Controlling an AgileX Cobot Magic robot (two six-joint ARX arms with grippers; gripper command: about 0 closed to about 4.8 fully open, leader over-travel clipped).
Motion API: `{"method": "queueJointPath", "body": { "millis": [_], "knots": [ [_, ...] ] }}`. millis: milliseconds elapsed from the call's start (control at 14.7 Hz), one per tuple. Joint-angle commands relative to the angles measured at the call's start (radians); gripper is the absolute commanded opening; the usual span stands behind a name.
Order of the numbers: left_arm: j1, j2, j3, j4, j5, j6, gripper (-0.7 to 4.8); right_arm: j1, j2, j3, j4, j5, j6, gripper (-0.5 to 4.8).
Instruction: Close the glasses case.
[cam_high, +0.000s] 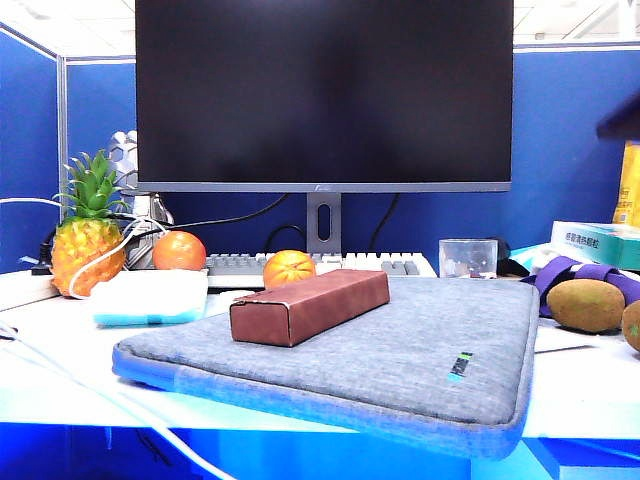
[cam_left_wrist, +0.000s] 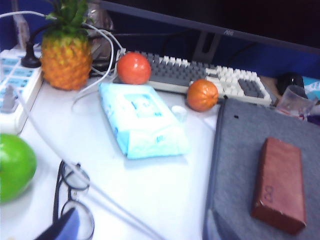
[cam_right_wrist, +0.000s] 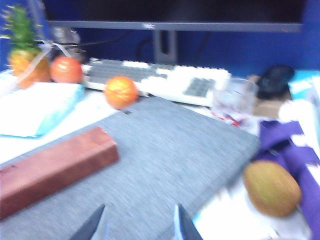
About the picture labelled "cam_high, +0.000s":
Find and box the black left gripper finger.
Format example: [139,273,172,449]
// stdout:
[596,93,640,142]

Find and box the yellow snack bag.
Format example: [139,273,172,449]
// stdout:
[612,140,640,226]

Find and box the teal white medicine box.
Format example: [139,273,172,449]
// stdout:
[549,220,640,272]

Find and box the black computer mouse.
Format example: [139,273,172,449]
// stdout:
[497,239,531,278]

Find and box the brown kiwi fruit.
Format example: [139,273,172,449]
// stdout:
[620,299,640,353]
[545,278,626,335]

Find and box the clear plastic box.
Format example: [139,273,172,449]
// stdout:
[438,238,500,280]

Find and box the black computer monitor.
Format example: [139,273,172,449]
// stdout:
[134,0,515,255]

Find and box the grey fabric laptop sleeve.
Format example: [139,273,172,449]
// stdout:
[111,276,541,461]

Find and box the ribbed orange tangerine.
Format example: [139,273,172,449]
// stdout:
[262,249,318,290]

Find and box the white grey keyboard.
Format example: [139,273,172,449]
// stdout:
[204,251,437,290]

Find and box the smooth reddish orange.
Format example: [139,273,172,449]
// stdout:
[152,230,208,272]

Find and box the silver faceted figurine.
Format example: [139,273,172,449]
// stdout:
[107,129,174,271]

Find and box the white teal tissue pack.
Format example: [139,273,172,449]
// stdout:
[92,269,210,327]

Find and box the plastic pineapple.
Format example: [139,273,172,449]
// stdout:
[49,149,132,297]

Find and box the white power strip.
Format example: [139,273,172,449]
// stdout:
[0,272,61,311]

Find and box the purple fabric strap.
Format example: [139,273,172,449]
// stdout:
[522,255,640,319]

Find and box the black monitor cable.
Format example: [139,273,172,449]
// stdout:
[368,193,401,251]
[112,193,307,253]

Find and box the white cable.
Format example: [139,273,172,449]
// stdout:
[0,319,236,480]
[0,197,169,300]

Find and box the grey partition post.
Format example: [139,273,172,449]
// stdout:
[56,54,69,224]

